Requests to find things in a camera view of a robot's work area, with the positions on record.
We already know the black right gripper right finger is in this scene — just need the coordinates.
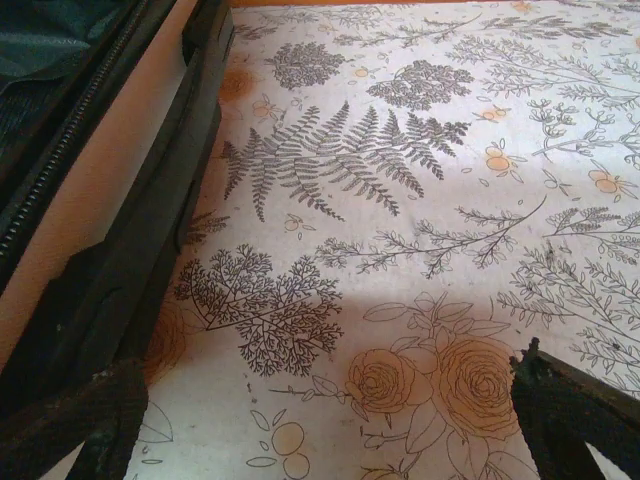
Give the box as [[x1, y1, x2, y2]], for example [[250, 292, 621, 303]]
[[508, 337, 640, 480]]

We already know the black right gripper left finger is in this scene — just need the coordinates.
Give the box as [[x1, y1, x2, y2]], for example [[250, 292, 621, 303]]
[[0, 357, 150, 480]]

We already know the floral patterned table mat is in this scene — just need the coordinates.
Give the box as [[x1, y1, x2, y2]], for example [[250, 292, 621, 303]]
[[134, 0, 640, 480]]

